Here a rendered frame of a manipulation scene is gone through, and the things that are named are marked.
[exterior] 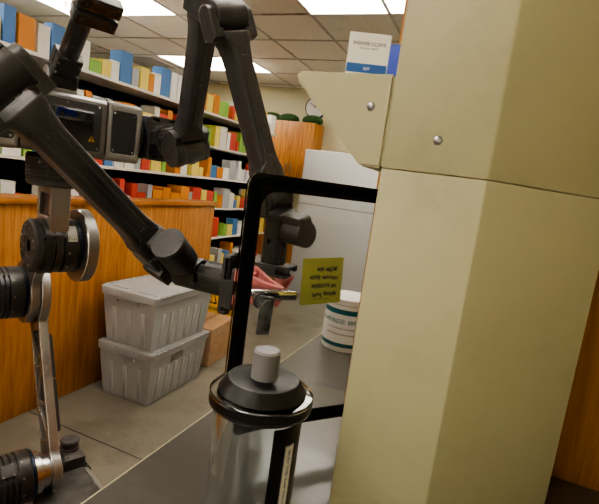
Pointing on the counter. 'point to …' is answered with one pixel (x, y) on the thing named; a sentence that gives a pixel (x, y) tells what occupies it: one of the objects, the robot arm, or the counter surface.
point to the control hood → (354, 110)
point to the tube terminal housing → (484, 247)
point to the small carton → (368, 53)
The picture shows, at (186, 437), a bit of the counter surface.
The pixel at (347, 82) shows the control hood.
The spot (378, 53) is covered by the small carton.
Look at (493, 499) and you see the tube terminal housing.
